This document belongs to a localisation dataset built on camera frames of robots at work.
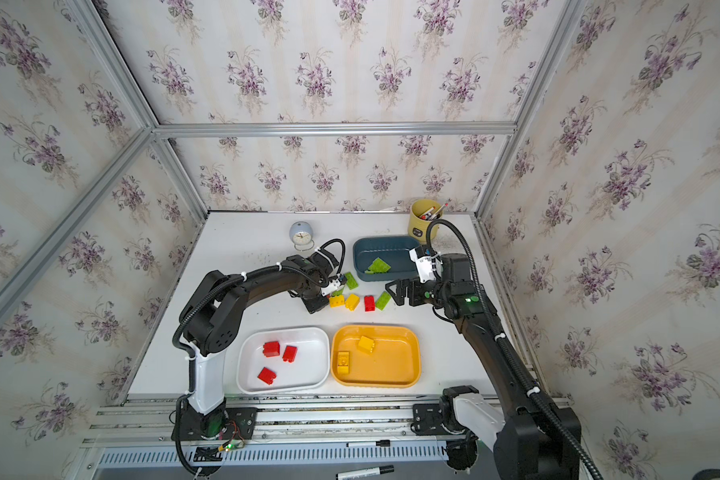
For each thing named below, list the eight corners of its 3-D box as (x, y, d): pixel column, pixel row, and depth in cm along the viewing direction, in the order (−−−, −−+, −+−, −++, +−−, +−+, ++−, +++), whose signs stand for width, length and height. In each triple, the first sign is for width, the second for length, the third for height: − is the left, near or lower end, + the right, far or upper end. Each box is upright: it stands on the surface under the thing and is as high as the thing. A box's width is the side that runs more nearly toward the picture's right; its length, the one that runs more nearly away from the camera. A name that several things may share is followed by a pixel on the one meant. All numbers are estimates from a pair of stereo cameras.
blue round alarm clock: (291, 248, 112) (287, 231, 105) (293, 238, 115) (289, 221, 108) (312, 248, 112) (309, 231, 105) (313, 238, 115) (310, 221, 108)
